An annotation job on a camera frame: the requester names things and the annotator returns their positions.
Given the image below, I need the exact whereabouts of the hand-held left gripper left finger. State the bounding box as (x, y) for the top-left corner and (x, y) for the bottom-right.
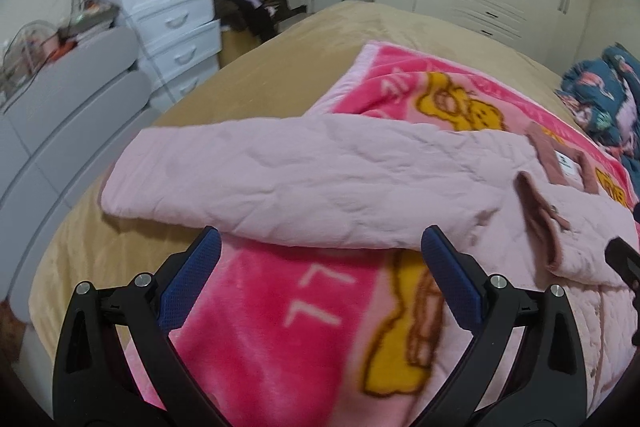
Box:
(52, 226), (236, 427)

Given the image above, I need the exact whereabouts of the pile of dark clothes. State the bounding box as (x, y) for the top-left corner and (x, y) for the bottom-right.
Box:
(215, 0), (306, 48)

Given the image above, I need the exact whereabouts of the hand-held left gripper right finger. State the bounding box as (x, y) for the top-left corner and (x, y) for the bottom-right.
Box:
(414, 226), (589, 427)

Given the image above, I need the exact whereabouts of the blue floral cloth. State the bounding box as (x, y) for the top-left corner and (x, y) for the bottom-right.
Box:
(555, 43), (640, 158)

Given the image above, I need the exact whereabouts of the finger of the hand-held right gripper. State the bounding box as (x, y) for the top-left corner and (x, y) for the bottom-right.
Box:
(604, 237), (640, 294)

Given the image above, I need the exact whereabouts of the pink cartoon printed blanket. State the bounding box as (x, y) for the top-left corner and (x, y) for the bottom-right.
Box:
(122, 41), (636, 427)

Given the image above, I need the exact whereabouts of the bed with beige sheet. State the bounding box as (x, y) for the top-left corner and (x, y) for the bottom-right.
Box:
(27, 0), (581, 358)

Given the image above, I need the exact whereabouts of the brown cardboard box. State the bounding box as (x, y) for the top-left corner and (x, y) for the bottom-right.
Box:
(220, 29), (262, 68)

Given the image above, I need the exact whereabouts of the white drawer chest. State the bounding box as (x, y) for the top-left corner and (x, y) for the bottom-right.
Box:
(95, 0), (223, 105)

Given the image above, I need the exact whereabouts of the pink quilted jacket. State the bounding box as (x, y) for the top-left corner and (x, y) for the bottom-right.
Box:
(100, 112), (640, 388)

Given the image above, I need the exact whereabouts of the white electric fan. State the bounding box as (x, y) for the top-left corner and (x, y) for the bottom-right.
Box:
(0, 19), (66, 92)

